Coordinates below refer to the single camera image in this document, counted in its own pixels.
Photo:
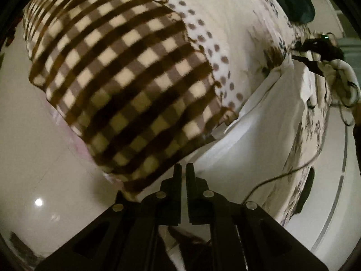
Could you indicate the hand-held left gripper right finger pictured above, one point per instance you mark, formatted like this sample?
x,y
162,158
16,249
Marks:
x,y
189,176

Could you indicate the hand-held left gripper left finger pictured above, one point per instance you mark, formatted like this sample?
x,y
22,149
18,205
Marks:
x,y
177,176

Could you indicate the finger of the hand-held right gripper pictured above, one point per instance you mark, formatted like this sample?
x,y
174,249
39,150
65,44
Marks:
x,y
308,65
299,45

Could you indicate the white garment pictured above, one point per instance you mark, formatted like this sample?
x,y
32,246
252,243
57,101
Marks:
x,y
270,124

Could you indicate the dark green cloth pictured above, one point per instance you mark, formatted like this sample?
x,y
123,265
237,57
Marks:
x,y
293,0

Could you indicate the pale pink bed sheet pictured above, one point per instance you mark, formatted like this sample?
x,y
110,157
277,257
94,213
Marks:
x,y
76,135

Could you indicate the checkered floral printed blanket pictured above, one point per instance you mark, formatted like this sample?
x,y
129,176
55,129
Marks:
x,y
121,70

